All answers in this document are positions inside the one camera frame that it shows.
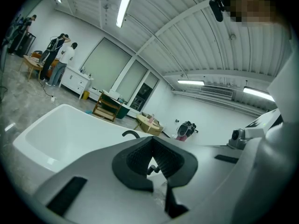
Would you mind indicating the black and pink bag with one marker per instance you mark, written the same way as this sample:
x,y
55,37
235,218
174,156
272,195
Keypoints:
x,y
185,129

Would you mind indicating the black curved bathtub faucet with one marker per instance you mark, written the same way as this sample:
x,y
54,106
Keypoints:
x,y
130,132

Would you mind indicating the white bathtub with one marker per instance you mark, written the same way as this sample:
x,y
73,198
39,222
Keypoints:
x,y
67,134

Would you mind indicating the black head-mounted camera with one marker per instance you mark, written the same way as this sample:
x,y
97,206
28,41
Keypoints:
x,y
216,7

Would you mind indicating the large window with blind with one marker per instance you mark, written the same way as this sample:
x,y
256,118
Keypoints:
x,y
105,64

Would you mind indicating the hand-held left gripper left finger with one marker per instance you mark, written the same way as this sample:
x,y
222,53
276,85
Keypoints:
x,y
100,190

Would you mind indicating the wooden frame rack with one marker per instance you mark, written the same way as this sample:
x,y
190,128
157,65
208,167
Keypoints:
x,y
105,109

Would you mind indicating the narrow window with blind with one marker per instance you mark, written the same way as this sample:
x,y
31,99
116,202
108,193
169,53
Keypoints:
x,y
132,80

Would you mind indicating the flat cardboard box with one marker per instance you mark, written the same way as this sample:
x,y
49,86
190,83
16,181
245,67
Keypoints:
x,y
149,125

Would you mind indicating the dark glass door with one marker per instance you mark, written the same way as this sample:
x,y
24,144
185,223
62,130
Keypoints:
x,y
143,94

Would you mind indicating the white power strip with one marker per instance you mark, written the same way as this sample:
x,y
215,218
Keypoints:
x,y
53,99

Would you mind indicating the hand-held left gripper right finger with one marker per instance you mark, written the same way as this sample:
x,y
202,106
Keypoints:
x,y
205,171

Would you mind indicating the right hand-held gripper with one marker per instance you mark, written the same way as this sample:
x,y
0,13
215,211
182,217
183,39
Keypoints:
x,y
264,171

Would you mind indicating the white vanity cabinet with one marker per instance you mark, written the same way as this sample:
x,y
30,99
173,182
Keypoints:
x,y
74,80

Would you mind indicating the dark green bathtub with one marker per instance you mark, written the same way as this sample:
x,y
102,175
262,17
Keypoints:
x,y
122,112

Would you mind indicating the yellow waste bin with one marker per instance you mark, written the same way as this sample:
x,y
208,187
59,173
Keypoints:
x,y
86,95

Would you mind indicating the wooden table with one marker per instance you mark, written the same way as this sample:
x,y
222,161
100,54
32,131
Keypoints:
x,y
30,63

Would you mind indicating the person's white shirt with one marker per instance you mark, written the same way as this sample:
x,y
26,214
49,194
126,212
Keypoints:
x,y
285,83

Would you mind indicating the black shelf rack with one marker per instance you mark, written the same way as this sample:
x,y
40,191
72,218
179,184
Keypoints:
x,y
26,43

